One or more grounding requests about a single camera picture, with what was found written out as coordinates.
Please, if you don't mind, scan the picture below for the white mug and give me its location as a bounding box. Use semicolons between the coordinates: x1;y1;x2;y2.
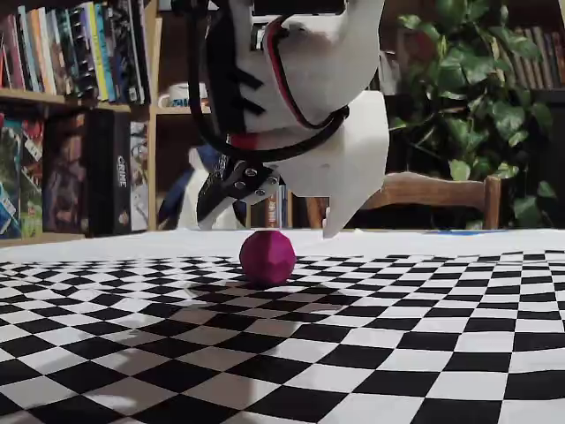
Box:
157;82;208;110

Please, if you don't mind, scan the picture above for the dark purple game box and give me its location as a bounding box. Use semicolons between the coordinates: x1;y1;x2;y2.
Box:
42;113;89;235

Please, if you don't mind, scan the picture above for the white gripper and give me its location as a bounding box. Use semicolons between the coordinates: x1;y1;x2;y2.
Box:
196;90;390;239

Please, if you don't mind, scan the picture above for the black white checkered mat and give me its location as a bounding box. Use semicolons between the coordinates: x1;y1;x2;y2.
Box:
0;227;565;424

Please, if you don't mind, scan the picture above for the white spine book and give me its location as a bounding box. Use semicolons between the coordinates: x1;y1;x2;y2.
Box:
37;6;58;96

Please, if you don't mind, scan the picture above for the green red game box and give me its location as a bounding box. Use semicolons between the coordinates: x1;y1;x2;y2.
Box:
20;118;45;236

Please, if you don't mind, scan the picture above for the red white servo wire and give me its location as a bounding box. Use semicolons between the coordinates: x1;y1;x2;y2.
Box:
262;12;345;132

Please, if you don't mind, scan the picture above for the pale narrow game box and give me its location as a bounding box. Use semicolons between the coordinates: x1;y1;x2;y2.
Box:
130;121;150;231

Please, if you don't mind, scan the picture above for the blue white plush toy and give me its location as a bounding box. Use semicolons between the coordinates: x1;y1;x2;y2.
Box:
158;145;248;231

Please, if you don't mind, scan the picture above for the yellow spine book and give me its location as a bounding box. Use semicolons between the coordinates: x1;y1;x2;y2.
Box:
87;3;109;102

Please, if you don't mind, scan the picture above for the orange spine book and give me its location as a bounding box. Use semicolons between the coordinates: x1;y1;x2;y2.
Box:
263;193;280;227

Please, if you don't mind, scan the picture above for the black spine book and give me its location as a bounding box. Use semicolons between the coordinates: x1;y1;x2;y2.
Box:
108;0;147;105

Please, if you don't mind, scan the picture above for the wooden chair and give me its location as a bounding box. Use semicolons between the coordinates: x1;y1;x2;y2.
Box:
308;171;503;231

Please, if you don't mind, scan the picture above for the black crime game box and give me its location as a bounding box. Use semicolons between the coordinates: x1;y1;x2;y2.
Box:
86;109;132;236

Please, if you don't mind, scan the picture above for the pink spine book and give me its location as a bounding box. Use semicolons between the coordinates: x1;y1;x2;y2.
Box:
0;15;26;89

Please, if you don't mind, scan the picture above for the wooden bookshelf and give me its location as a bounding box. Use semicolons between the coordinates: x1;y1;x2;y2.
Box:
0;0;310;242

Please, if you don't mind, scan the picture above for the green leafy plant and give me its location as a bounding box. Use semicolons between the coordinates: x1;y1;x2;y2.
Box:
388;12;561;231

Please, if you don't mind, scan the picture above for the brown spine book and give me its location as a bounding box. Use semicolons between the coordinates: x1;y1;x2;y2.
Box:
531;26;547;89

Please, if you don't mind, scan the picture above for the pink faceted ball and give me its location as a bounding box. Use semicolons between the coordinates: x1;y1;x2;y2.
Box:
239;229;298;291

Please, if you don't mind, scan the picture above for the green blue game box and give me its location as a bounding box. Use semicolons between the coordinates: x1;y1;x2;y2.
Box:
0;115;23;239

